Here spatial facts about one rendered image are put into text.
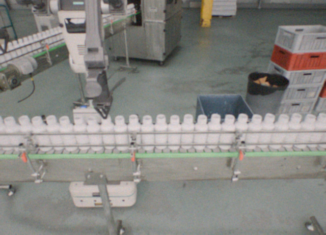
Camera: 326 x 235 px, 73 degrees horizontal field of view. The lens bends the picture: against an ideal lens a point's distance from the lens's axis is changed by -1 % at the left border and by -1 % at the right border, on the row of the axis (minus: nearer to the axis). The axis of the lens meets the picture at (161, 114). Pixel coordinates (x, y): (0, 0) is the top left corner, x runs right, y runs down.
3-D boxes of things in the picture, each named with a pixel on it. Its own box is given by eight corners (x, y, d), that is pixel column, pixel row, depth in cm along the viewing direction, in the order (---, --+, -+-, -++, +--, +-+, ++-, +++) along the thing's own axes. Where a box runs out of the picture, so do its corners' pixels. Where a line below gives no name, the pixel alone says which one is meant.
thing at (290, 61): (287, 71, 267) (293, 53, 255) (269, 59, 301) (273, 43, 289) (331, 68, 274) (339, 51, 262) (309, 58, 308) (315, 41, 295)
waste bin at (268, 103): (244, 134, 271) (256, 87, 236) (234, 114, 309) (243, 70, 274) (280, 134, 272) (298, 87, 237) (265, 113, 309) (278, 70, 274)
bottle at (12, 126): (30, 143, 106) (18, 114, 97) (26, 151, 101) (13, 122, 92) (17, 144, 105) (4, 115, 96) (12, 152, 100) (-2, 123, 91)
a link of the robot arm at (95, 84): (108, 52, 81) (85, 53, 81) (102, 63, 71) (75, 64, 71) (113, 82, 87) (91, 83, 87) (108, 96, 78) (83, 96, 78)
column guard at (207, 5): (200, 26, 779) (203, -9, 718) (198, 24, 812) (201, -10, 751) (211, 26, 779) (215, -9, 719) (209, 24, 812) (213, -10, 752)
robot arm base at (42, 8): (48, 13, 128) (47, -8, 128) (41, 7, 120) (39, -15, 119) (33, 13, 128) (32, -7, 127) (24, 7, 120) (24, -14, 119)
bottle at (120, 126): (116, 143, 106) (112, 114, 96) (129, 142, 106) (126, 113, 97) (116, 151, 101) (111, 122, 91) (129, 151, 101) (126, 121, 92)
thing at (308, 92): (276, 103, 291) (281, 87, 279) (261, 88, 325) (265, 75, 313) (318, 99, 298) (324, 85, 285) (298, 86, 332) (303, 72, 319)
